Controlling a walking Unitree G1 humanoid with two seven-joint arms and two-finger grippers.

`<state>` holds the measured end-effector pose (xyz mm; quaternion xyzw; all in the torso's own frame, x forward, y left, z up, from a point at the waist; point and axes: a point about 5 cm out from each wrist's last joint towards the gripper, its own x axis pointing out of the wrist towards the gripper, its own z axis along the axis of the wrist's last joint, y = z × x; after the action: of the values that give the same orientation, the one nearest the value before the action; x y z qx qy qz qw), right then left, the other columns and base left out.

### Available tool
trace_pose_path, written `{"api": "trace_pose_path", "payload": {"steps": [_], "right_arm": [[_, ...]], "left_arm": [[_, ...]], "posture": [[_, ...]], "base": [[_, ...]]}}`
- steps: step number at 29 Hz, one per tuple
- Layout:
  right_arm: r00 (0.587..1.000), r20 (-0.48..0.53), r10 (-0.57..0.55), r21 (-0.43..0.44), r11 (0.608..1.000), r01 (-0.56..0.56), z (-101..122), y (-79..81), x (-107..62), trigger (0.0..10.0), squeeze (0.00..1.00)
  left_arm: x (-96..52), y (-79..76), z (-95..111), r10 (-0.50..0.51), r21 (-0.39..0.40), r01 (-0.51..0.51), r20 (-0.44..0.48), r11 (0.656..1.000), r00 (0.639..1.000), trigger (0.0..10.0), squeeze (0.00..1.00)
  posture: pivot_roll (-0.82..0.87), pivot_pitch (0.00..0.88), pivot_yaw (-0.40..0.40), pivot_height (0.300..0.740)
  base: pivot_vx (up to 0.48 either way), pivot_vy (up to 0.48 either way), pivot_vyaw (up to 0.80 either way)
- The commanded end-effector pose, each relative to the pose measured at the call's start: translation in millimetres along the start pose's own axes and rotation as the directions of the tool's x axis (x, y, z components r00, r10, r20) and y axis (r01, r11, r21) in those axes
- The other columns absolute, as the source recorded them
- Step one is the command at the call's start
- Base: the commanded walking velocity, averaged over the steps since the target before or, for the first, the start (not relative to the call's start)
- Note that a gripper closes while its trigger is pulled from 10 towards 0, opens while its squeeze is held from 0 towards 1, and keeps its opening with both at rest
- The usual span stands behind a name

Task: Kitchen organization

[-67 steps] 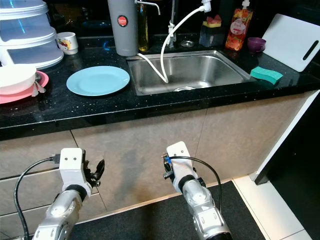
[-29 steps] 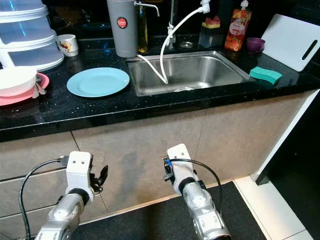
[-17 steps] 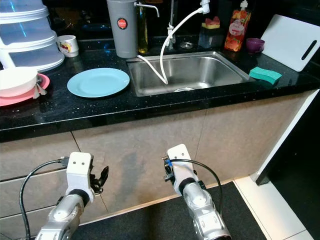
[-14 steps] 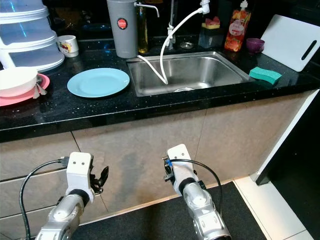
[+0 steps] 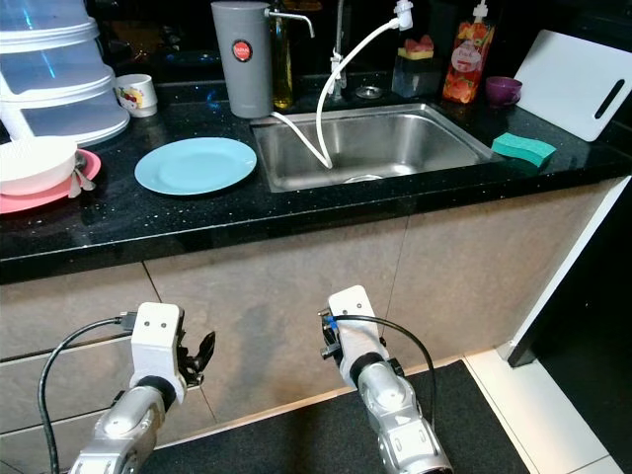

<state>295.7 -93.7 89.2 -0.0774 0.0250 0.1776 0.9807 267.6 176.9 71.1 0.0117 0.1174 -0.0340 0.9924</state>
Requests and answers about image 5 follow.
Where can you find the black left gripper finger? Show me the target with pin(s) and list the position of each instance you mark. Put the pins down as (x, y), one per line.
(206, 351)

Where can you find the beige stone-look cabinet panel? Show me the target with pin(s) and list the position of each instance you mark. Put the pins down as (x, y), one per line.
(276, 296)
(494, 267)

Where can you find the beige drawer front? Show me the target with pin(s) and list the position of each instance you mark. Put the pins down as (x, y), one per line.
(20, 454)
(59, 306)
(20, 390)

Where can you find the steel sink drain strainer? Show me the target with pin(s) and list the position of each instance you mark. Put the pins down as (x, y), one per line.
(362, 179)

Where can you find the light blue round plate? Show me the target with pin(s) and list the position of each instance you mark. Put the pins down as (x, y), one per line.
(196, 166)

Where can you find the stainless steel sink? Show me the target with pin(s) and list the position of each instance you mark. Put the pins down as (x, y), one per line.
(405, 143)

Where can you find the pink plate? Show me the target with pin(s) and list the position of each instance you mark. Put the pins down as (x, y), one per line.
(30, 202)

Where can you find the round chrome deck cap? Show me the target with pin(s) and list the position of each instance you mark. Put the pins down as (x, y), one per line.
(368, 92)

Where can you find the white bowl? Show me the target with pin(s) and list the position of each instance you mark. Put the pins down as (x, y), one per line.
(35, 163)

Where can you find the white mug with red print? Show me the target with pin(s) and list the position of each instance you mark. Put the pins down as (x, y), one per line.
(136, 96)

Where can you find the yellow oil bottle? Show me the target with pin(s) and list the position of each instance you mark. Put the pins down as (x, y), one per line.
(283, 74)

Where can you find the green sponge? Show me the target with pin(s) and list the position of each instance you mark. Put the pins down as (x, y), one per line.
(523, 149)

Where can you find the chrome faucet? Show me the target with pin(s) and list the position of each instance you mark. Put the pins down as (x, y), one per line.
(338, 69)

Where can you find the grey water filter canister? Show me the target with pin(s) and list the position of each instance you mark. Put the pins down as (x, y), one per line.
(240, 74)

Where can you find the dark holder with red sponge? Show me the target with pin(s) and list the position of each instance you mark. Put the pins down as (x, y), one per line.
(415, 71)

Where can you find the purple cup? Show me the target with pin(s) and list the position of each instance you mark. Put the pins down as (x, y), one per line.
(502, 91)

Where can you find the peach soap pump bottle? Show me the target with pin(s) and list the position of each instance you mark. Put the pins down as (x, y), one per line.
(467, 61)

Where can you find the white tiered food container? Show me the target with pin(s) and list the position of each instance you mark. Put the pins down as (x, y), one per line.
(49, 79)

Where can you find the white cutting board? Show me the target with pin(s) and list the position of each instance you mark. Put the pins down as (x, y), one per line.
(568, 84)

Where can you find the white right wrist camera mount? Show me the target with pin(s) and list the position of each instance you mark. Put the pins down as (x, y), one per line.
(360, 346)

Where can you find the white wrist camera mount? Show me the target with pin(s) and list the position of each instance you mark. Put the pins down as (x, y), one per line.
(158, 341)
(360, 346)

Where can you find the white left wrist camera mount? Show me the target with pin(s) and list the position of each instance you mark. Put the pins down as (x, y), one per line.
(158, 341)

